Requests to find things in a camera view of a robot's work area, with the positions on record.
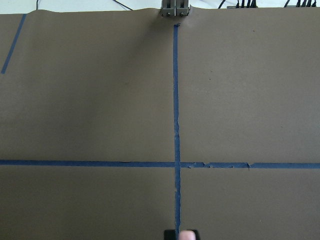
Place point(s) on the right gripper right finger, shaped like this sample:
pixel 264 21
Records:
pixel 197 234

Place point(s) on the aluminium frame post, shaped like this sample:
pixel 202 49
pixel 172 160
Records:
pixel 174 8

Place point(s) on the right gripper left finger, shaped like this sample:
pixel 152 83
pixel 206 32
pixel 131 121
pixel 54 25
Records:
pixel 170 234

